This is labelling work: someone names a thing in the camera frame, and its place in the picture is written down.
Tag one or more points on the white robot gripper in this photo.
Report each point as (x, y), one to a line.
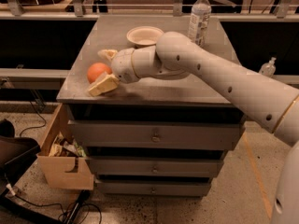
(122, 64)

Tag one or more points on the orange ball fruit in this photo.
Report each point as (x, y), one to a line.
(97, 69)

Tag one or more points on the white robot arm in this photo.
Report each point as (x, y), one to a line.
(272, 104)

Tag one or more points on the white paper bowl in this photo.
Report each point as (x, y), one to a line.
(143, 36)

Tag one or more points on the grey metal drawer cabinet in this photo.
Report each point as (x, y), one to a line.
(153, 137)

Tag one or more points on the wooden drawer box with items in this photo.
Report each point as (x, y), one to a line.
(62, 172)

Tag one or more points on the clear plastic water bottle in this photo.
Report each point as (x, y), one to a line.
(198, 24)

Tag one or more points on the black chair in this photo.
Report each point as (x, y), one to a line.
(16, 155)

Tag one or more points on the clear soap dispenser bottle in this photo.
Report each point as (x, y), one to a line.
(268, 69)

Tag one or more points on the metal railing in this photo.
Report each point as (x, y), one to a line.
(83, 8)

